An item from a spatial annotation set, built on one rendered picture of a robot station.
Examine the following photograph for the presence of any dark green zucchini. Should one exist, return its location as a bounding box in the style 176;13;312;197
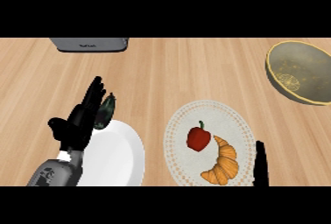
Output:
93;92;118;130

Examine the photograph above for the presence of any golden croissant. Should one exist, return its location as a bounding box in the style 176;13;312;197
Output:
199;135;241;186

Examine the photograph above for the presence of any white plate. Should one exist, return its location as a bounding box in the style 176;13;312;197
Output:
75;119;146;187

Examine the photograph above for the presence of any grey appliance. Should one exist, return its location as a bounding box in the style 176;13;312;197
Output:
47;37;130;53

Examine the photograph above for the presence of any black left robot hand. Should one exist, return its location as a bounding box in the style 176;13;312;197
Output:
46;75;108;152

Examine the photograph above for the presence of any grey bowl with yellow rim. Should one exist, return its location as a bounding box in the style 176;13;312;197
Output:
264;39;331;107

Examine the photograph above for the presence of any round white placemat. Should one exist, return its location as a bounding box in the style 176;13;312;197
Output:
162;100;258;187

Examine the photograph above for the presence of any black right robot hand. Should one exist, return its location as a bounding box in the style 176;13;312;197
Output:
253;140;270;187

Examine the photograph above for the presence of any red bell pepper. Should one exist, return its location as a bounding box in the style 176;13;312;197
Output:
185;120;213;153

